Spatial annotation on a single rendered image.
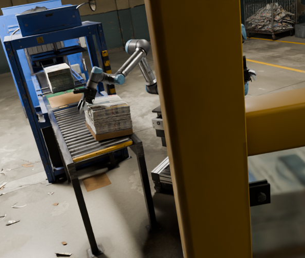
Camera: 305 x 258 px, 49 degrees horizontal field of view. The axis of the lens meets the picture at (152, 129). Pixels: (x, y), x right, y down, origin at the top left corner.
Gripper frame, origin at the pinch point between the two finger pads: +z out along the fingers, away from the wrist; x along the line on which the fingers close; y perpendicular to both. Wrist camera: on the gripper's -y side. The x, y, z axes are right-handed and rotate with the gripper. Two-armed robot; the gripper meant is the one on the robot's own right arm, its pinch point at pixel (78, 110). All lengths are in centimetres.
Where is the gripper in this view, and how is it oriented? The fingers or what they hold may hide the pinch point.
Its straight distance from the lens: 256.7
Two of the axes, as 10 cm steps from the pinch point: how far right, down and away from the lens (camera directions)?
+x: -3.6, -3.0, 8.8
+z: -3.9, 9.1, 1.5
